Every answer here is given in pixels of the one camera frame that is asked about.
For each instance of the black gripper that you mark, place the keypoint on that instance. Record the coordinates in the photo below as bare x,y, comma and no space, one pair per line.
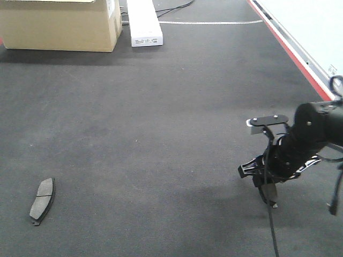
305,138

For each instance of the grey brake pad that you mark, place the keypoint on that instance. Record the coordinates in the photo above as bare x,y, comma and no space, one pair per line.
270,191
43,201

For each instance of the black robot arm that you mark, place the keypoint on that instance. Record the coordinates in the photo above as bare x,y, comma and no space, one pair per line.
275,132

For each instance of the black conveyor belt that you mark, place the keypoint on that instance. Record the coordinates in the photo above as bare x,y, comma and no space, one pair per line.
144,143

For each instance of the long white box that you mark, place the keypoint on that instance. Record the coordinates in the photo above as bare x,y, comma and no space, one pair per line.
145,30

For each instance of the cardboard box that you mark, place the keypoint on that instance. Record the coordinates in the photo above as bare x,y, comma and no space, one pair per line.
93,26

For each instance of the wrist camera mount plate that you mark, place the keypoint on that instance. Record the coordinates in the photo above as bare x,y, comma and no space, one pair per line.
257,124

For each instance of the white conveyor side rail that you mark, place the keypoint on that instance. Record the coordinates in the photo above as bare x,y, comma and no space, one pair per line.
310,32

